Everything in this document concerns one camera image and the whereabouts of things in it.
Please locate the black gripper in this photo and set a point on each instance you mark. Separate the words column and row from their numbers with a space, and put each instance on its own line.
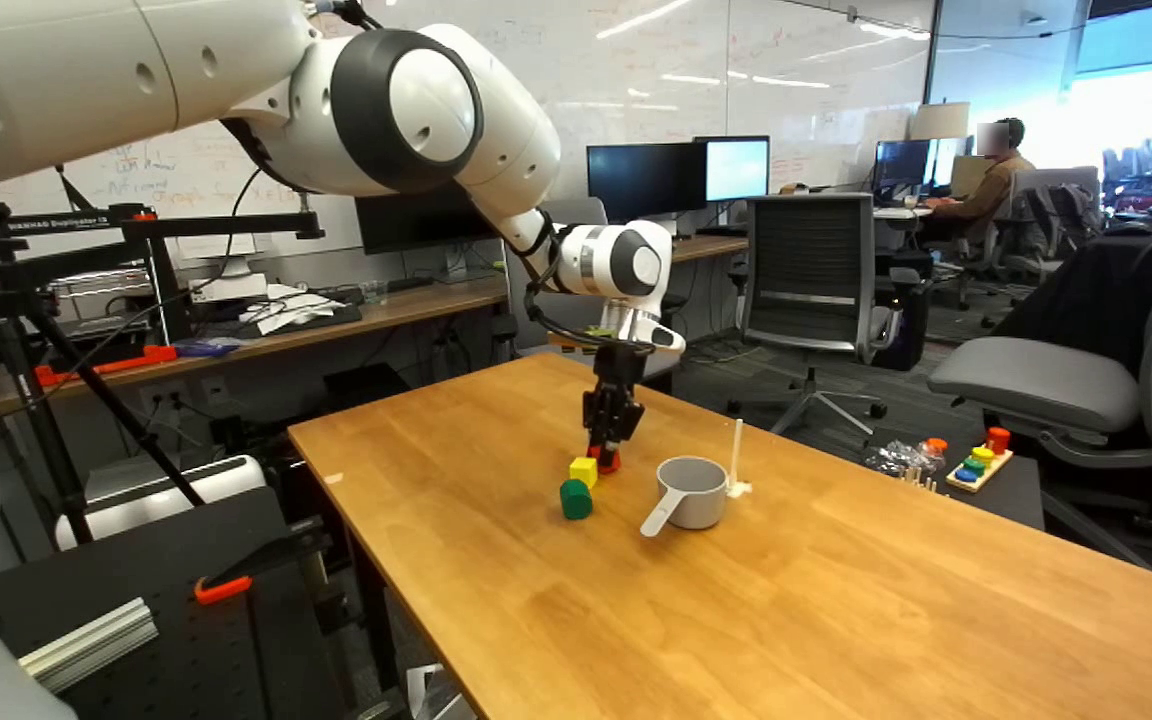
column 615, row 384

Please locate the red block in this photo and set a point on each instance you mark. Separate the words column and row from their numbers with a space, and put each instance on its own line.
column 606, row 465

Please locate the yellow block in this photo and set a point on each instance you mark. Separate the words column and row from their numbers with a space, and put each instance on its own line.
column 582, row 475

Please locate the green block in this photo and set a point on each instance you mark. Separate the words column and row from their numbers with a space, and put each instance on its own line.
column 579, row 503

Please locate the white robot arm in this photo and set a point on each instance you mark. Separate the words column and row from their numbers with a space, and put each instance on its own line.
column 391, row 94

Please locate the grey measuring cup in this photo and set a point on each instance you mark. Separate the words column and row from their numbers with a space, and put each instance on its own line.
column 692, row 488

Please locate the thin white stick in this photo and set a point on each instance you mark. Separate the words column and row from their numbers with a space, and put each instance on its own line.
column 737, row 452

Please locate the black computer monitor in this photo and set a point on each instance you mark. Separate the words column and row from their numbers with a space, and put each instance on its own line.
column 640, row 183

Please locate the dark mesh office chair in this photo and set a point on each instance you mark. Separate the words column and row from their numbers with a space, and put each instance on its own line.
column 810, row 273

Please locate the long wooden desk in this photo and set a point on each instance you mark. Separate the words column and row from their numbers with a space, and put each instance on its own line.
column 337, row 325

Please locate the lit computer monitor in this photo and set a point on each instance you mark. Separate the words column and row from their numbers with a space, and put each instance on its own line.
column 737, row 168

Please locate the clear plastic bottle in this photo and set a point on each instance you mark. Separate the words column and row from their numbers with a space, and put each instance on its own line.
column 917, row 462

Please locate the white papers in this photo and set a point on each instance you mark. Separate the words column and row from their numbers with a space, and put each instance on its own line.
column 290, row 310

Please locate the colourful shape toy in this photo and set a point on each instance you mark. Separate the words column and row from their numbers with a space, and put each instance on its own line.
column 976, row 465

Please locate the small black side table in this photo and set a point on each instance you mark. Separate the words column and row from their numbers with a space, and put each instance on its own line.
column 1002, row 503

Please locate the orange black clamp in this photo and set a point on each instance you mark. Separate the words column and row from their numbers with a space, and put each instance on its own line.
column 221, row 590

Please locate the grey padded office chair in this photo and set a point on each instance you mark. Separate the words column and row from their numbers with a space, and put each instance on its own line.
column 1059, row 384

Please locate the dark grey cart top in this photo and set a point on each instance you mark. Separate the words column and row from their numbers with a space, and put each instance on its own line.
column 202, row 655

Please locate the seated person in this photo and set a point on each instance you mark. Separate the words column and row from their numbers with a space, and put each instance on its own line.
column 989, row 183

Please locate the red orange tool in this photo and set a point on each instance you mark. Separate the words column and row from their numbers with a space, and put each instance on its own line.
column 108, row 367

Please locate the silver metal bar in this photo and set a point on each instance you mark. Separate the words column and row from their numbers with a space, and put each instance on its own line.
column 89, row 643

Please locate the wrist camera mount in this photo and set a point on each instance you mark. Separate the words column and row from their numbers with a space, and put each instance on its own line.
column 579, row 340

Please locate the large black wall monitor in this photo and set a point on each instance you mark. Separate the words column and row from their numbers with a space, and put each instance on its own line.
column 420, row 220

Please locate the black camera tripod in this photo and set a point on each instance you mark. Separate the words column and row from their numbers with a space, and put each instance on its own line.
column 19, row 346

